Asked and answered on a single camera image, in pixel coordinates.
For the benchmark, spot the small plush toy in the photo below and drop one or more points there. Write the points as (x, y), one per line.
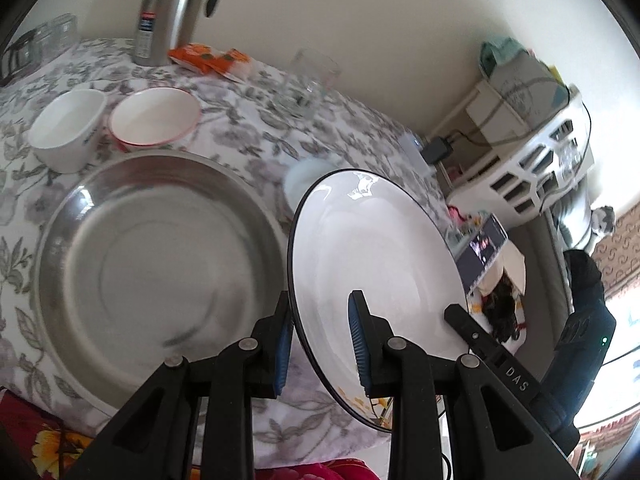
(603, 221)

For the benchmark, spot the stainless steel thermos jug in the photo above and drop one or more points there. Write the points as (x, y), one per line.
(164, 25)

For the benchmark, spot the white plastic basket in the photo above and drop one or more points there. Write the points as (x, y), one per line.
(518, 180)

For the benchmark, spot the white bowl with red rim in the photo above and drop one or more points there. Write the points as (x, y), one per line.
(153, 117)

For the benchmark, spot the white square bowl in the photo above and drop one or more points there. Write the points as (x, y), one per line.
(65, 135)

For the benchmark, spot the white plate with yellow flowers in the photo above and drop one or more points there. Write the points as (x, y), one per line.
(356, 230)

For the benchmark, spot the red floral cloth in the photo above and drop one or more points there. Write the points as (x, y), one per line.
(36, 445)

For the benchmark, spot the light blue floral bowl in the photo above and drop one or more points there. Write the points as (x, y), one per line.
(301, 177)

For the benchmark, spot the glass jars with black holder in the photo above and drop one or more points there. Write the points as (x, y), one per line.
(38, 47)

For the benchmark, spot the floral grey tablecloth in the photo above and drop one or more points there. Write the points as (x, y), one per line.
(238, 129)

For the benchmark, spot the black power adapter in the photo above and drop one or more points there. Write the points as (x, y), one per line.
(436, 149)

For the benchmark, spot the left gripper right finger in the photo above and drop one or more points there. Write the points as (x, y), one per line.
(463, 417)

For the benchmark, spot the clear glass mug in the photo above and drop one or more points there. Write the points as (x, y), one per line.
(309, 78)

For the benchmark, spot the white box with writing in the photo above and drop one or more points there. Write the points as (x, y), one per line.
(514, 99)

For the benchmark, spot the large stainless steel basin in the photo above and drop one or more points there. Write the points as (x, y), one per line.
(156, 255)

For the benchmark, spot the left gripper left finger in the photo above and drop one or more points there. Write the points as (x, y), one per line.
(153, 435)

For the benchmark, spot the orange snack packet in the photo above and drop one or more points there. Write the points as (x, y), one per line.
(203, 60)

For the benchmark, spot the smartphone on stand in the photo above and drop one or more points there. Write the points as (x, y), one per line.
(479, 250)

